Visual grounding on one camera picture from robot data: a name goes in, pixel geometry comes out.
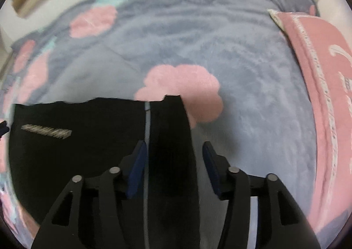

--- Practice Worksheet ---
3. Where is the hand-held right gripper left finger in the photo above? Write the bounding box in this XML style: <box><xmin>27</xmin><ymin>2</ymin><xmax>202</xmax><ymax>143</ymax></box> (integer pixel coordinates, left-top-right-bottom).
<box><xmin>31</xmin><ymin>140</ymin><xmax>149</xmax><ymax>249</ymax></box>

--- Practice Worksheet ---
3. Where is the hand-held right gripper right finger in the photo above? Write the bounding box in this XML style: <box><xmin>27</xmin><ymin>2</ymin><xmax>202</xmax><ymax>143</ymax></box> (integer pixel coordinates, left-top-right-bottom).
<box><xmin>203</xmin><ymin>141</ymin><xmax>321</xmax><ymax>249</ymax></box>

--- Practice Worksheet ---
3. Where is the black hooded jacket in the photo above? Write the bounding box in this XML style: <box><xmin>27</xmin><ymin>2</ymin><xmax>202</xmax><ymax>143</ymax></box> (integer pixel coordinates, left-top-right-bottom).
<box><xmin>8</xmin><ymin>95</ymin><xmax>201</xmax><ymax>249</ymax></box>

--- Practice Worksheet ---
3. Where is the grey blanket with pink flowers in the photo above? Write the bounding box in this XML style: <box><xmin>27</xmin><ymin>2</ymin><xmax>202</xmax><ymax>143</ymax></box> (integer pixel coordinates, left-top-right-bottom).
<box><xmin>0</xmin><ymin>0</ymin><xmax>322</xmax><ymax>249</ymax></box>

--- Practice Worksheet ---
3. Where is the pink pillow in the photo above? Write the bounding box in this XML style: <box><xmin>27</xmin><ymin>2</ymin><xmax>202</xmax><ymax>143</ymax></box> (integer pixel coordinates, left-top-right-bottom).
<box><xmin>268</xmin><ymin>9</ymin><xmax>352</xmax><ymax>238</ymax></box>

